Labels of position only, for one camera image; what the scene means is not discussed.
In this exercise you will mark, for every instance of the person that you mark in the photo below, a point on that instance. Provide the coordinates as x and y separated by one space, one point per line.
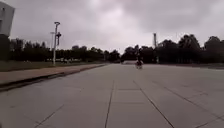
139 62

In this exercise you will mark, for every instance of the grey slab paved plaza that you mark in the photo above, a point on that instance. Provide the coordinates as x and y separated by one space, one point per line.
126 100

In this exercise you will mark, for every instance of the tall mast tower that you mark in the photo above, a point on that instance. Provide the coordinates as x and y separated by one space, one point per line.
155 40

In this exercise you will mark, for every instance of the pale lamp pole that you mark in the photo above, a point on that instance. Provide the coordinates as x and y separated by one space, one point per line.
54 43

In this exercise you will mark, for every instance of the dark kerb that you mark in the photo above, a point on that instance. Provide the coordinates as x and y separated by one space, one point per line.
40 79

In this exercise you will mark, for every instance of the row of dark trees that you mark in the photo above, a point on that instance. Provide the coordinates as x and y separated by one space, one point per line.
36 52
186 51

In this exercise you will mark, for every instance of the reddish paved side path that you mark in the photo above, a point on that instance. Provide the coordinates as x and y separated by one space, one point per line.
30 74

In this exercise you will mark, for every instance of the grass strip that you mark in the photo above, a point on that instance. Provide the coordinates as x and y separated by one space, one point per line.
20 65

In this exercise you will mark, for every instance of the pale building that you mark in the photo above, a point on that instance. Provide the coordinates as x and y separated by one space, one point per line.
5 20

